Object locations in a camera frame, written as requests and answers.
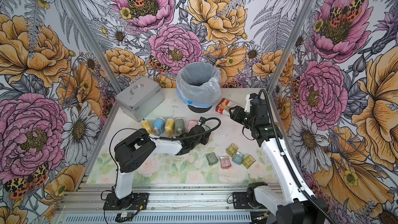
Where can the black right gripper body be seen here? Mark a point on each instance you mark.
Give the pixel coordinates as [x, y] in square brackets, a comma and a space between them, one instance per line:
[241, 116]

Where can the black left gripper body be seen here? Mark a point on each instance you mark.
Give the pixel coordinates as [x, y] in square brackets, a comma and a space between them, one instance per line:
[203, 140]

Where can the pink pencil sharpener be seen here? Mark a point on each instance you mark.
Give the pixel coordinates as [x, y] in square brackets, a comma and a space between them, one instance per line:
[191, 124]

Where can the grey green shavings tray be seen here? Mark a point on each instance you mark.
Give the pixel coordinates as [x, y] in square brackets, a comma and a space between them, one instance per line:
[212, 159]

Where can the dark green pencil sharpener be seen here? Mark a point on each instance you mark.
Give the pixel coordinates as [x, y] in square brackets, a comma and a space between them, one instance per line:
[179, 126]

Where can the yellow pencil sharpener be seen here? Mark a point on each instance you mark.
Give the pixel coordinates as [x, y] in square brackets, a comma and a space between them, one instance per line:
[170, 127]
[147, 126]

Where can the yellow transparent shavings tray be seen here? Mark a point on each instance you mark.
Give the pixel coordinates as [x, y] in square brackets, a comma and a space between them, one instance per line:
[231, 150]

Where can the pink transparent shavings tray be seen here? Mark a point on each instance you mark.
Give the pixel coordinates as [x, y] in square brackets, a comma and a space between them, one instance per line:
[225, 162]

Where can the blue transparent shavings tray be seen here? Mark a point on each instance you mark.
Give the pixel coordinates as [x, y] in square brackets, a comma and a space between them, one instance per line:
[238, 157]

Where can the blue pencil sharpener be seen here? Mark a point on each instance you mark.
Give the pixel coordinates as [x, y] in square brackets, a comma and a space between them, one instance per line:
[159, 126]

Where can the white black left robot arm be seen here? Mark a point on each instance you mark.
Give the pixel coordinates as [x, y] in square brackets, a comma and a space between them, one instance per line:
[134, 150]

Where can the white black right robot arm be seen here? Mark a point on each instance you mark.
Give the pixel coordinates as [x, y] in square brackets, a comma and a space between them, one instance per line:
[279, 161]

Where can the red white cardboard box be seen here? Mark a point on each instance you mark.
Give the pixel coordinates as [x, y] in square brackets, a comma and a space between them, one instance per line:
[224, 106]

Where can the floral table mat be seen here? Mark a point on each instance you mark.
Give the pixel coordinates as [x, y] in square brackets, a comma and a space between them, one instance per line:
[191, 168]

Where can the black bin with plastic liner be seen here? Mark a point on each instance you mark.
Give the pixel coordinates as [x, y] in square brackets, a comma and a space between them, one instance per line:
[198, 86]

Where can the silver metal case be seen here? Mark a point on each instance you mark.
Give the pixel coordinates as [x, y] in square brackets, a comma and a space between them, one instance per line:
[140, 98]

